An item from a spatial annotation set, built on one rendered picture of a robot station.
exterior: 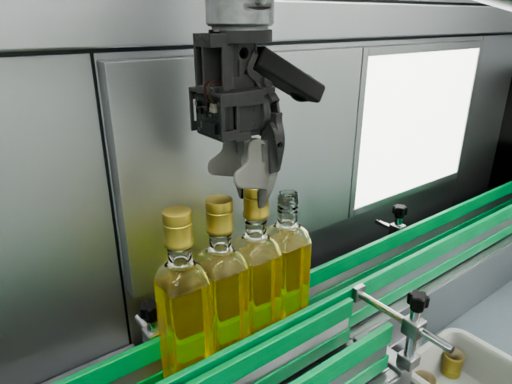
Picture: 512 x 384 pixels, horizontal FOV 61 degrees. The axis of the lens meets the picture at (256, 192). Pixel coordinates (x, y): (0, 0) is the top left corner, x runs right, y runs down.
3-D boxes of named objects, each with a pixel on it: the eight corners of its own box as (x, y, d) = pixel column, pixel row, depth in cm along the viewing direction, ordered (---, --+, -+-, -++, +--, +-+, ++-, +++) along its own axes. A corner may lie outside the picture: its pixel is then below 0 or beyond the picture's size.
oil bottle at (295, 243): (285, 326, 74) (289, 212, 66) (308, 344, 70) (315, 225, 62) (259, 340, 71) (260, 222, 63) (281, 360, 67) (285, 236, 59)
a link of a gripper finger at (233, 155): (200, 196, 58) (203, 131, 53) (237, 186, 61) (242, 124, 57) (213, 206, 56) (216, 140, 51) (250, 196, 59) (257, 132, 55)
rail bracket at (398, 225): (378, 249, 99) (384, 196, 94) (403, 262, 94) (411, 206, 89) (366, 254, 97) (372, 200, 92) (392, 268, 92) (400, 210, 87)
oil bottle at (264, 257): (259, 340, 71) (259, 222, 63) (281, 360, 67) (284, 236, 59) (230, 355, 68) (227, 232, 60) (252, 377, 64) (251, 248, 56)
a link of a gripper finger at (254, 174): (229, 216, 53) (221, 142, 51) (267, 205, 56) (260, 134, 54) (244, 222, 51) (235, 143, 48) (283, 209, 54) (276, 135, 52)
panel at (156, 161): (449, 174, 117) (472, 40, 104) (459, 176, 115) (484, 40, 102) (126, 289, 67) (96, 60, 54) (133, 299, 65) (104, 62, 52)
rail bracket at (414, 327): (358, 322, 74) (365, 259, 70) (449, 384, 62) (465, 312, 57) (346, 330, 72) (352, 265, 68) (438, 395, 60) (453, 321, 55)
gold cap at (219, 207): (223, 222, 57) (222, 191, 56) (239, 232, 55) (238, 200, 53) (200, 229, 55) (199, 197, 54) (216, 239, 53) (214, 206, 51)
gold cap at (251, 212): (258, 208, 61) (258, 178, 59) (274, 216, 58) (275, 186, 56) (238, 214, 59) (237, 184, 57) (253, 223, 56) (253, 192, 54)
